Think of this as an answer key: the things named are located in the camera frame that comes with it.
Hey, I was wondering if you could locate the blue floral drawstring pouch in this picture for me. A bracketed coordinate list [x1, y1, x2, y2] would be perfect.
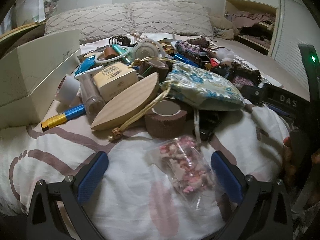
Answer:
[107, 57, 246, 142]

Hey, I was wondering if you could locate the wooden leaf-shaped board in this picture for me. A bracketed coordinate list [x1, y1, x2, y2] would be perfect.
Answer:
[91, 73, 159, 131]

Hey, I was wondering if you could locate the white paper bag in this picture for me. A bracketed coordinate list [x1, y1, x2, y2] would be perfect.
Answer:
[15, 0, 46, 27]

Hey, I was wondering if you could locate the white ring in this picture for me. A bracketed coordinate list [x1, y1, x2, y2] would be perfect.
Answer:
[94, 45, 131, 65]

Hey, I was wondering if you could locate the beige tissue pack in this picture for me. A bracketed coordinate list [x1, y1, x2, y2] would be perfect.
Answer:
[93, 62, 138, 102]

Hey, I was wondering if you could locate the white round device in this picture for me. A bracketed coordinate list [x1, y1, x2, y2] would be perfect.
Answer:
[130, 38, 167, 60]

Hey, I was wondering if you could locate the beige textured pillow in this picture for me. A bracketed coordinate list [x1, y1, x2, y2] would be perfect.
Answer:
[129, 0, 214, 37]
[44, 3, 133, 44]

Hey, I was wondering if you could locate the bag of pink beads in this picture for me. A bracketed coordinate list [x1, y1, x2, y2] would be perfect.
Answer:
[145, 135, 219, 211]

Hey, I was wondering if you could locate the white storage box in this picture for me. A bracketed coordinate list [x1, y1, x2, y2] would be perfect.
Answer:
[0, 29, 80, 106]

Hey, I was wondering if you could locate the blue packet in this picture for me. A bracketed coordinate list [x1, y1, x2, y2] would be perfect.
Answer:
[74, 55, 97, 76]

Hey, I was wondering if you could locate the white louvered door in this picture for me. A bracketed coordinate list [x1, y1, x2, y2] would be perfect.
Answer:
[271, 0, 319, 99]

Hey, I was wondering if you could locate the patterned bed sheet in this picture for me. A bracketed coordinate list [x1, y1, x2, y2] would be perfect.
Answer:
[0, 33, 311, 240]

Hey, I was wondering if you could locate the purple crochet piece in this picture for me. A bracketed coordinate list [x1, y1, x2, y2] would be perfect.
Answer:
[175, 36, 210, 59]

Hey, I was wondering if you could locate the blue and gold tube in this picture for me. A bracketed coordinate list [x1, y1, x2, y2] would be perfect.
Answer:
[41, 104, 86, 132]

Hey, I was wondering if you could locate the brown blanket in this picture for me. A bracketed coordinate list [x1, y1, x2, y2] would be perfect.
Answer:
[1, 25, 45, 58]

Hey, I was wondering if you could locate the clear plastic bottle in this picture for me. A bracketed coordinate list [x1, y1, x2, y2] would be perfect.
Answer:
[79, 73, 105, 124]

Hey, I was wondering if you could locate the right beige textured pillow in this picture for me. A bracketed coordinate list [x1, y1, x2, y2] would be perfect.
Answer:
[129, 0, 214, 37]

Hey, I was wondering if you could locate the wooden shelf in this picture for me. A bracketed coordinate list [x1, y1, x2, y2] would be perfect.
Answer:
[0, 21, 46, 42]

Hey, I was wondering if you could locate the white tape roll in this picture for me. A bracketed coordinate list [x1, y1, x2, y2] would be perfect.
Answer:
[55, 75, 80, 106]

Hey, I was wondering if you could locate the black hair claw clip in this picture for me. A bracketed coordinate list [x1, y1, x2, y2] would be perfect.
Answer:
[108, 35, 131, 47]

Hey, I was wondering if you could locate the left beige textured pillow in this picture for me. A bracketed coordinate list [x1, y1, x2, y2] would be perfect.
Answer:
[44, 3, 133, 44]

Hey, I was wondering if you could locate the small brown tape roll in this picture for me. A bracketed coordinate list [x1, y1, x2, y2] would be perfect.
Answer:
[139, 60, 169, 82]

